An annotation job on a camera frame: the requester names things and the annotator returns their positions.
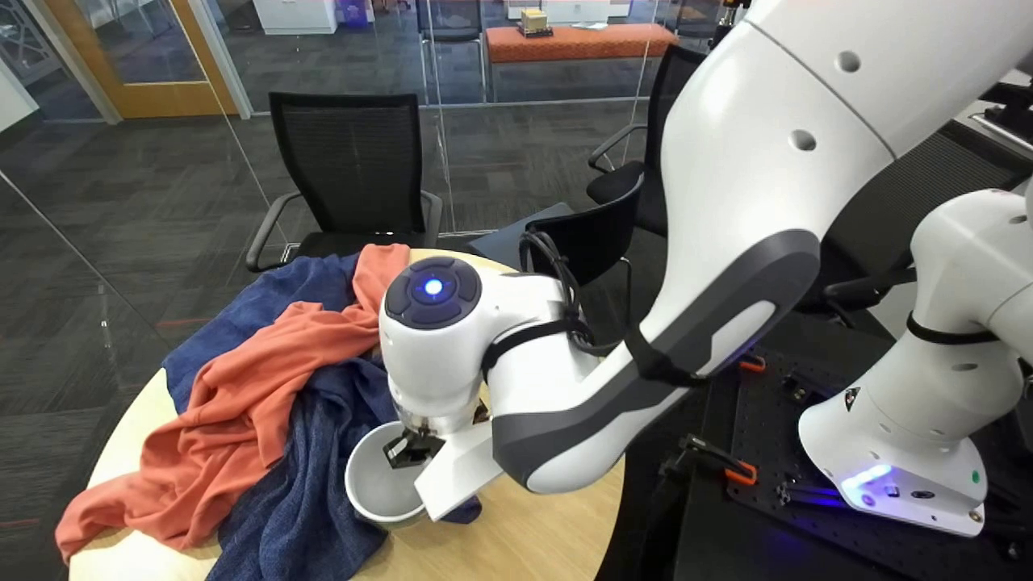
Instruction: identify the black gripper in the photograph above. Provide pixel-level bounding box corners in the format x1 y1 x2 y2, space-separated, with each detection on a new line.
383 420 447 473

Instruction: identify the white green ceramic mug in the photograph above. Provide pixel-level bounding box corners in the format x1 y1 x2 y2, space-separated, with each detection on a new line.
343 418 436 530

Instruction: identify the dark blue towel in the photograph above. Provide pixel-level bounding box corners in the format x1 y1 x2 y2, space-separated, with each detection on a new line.
159 256 483 581

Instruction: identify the orange cloth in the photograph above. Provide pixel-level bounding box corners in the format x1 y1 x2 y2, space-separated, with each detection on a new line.
52 241 412 566

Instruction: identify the black mesh office chair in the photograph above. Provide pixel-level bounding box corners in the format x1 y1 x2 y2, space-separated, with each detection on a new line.
243 91 446 276

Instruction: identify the black orange bar clamp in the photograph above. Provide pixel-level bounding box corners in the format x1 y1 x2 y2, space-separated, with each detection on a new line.
737 348 774 380
654 432 763 493

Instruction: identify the wooden glass door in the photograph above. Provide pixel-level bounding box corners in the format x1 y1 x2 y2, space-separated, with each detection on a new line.
37 0 259 123

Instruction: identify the orange bench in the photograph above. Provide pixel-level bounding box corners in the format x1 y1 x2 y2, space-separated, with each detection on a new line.
480 23 681 67

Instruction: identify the white cabinet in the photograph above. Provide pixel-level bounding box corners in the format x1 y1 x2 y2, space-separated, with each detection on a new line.
250 0 340 38

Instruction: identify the small yellow bench object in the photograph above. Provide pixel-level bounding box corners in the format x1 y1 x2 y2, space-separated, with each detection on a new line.
504 3 554 38

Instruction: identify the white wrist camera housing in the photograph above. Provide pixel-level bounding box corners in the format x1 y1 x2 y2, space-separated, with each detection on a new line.
412 425 509 527

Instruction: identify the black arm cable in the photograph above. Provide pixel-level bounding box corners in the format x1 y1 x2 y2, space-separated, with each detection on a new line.
476 227 673 389

